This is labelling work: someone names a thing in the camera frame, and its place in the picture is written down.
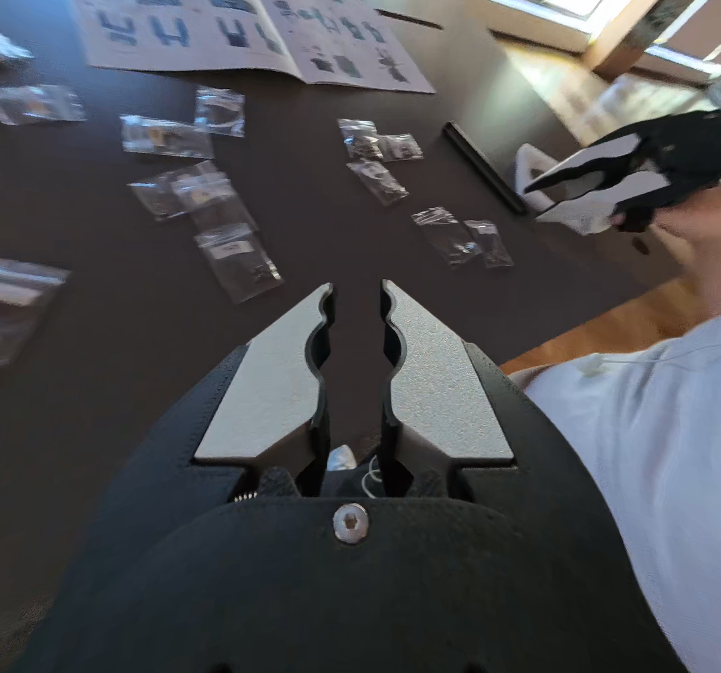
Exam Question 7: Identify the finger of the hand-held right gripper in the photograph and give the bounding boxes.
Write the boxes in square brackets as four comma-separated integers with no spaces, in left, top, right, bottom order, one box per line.
[534,171,672,235]
[523,133,646,196]

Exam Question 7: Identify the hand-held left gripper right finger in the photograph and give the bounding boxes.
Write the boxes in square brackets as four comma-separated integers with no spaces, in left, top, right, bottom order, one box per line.
[379,279,516,498]

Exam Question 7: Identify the white foam piece with hole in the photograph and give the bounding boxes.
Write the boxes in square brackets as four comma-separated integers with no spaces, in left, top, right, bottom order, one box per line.
[514,142,617,236]

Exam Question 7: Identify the person's right forearm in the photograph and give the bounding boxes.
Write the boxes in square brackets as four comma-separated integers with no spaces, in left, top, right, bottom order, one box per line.
[673,259,721,327]

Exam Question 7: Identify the dark grey desk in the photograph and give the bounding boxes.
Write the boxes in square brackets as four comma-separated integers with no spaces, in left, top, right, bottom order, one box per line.
[0,0,685,673]

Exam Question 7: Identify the white earphone cable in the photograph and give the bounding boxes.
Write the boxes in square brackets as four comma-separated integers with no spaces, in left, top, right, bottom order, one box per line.
[608,342,721,368]

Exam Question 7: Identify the white t-shirt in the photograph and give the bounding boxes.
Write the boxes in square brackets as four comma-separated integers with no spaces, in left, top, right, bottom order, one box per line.
[507,317,721,673]

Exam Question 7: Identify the person's right hand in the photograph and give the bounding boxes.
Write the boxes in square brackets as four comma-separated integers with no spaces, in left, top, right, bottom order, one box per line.
[653,187,721,269]

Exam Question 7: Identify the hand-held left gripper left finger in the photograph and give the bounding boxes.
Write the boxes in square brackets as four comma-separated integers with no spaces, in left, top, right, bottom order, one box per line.
[193,282,337,497]

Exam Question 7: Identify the open instruction booklet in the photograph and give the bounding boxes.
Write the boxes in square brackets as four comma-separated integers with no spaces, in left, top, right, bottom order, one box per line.
[61,0,437,95]

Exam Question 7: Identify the scattered small hardware bags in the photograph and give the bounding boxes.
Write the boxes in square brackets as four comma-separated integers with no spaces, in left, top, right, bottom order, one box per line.
[0,33,514,367]

